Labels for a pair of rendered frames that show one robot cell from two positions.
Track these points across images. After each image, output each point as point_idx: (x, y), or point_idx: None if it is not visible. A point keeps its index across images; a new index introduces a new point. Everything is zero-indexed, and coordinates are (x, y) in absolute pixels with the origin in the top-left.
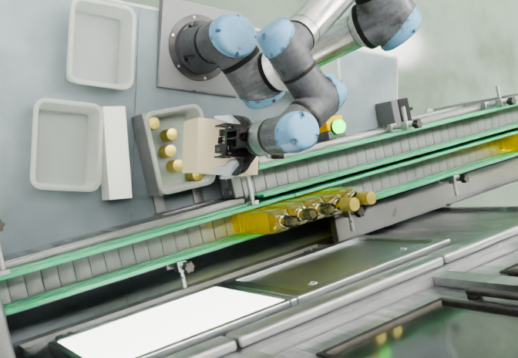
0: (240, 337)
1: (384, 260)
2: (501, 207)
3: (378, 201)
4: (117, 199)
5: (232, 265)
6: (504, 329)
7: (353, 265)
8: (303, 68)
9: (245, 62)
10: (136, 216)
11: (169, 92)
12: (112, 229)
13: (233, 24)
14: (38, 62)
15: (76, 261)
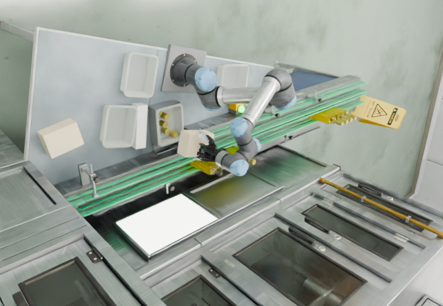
0: (202, 243)
1: (256, 197)
2: (304, 156)
3: None
4: None
5: None
6: (301, 256)
7: (242, 194)
8: (246, 142)
9: (209, 93)
10: (144, 152)
11: (167, 92)
12: (135, 162)
13: (207, 76)
14: (107, 82)
15: None
